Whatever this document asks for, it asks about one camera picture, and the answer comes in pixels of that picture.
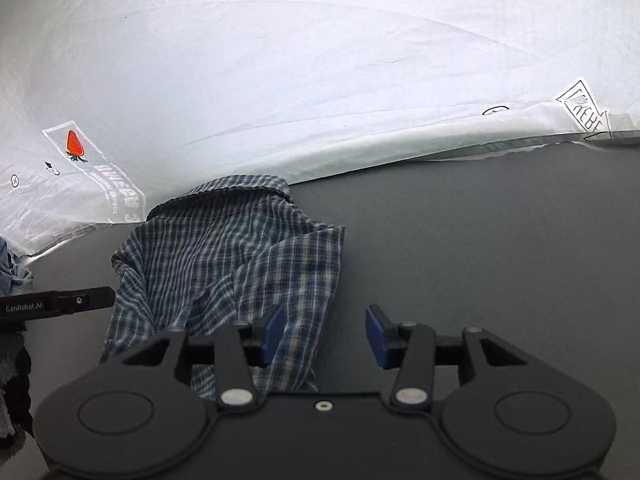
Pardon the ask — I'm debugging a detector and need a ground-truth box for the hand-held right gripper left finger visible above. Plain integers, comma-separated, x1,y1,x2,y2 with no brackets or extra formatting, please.
120,305,286,408

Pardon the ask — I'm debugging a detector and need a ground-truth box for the blue-grey cloth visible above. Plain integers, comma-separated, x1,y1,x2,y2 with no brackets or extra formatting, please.
0,237,35,298

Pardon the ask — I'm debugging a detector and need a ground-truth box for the grey and black cloth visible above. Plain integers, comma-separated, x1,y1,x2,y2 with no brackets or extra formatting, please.
0,332,35,442

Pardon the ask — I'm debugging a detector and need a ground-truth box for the white printed duvet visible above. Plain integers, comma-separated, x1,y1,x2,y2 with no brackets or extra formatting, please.
0,0,640,261

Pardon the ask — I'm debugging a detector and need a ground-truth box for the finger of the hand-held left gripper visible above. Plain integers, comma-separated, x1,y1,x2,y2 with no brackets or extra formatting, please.
50,286,116,317

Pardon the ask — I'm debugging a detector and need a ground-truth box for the blue plaid shirt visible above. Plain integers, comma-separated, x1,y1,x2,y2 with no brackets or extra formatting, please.
98,175,347,402

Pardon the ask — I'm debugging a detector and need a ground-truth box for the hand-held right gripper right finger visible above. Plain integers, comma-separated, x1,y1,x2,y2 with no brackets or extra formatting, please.
365,304,532,408

